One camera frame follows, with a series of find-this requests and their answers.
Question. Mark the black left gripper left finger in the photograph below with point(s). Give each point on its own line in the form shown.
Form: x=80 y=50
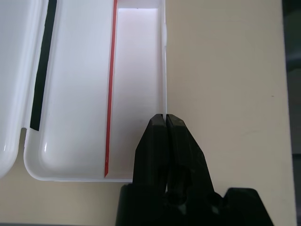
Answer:
x=152 y=153

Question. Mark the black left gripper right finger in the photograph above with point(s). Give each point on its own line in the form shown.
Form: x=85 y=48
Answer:
x=183 y=153

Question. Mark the white plastic pencil case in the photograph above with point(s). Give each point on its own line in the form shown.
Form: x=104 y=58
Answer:
x=77 y=94

